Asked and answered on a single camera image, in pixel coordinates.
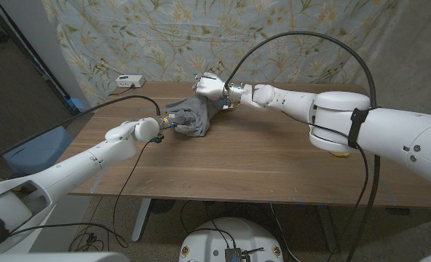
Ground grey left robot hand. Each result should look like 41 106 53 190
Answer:
159 111 202 134

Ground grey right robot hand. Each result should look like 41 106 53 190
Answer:
192 71 244 105

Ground grey shorts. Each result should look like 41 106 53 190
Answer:
164 96 222 138

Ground floral printed backdrop cloth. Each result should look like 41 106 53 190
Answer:
40 0 398 110

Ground white power strip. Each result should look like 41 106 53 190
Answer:
114 74 146 88

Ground white table leg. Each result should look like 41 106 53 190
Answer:
131 198 153 243

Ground white robot torso base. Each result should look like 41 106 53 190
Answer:
178 217 285 262

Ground small grey box on torso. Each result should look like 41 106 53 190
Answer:
224 247 244 262

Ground blue plastic bin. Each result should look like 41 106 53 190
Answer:
2 125 74 175

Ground grey table leg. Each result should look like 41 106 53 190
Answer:
317 205 340 253

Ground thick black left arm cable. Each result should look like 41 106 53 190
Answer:
0 95 162 164

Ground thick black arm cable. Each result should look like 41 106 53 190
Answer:
0 95 162 164
224 31 382 262

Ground black power strip cable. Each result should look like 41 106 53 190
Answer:
108 84 135 97

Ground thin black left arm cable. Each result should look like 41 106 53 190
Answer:
4 140 153 249

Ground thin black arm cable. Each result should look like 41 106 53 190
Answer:
282 111 370 262
4 140 153 249

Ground black cable on torso base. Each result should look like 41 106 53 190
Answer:
180 199 238 249

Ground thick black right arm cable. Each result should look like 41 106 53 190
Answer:
224 31 382 262

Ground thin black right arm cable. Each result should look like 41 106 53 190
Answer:
282 111 370 262

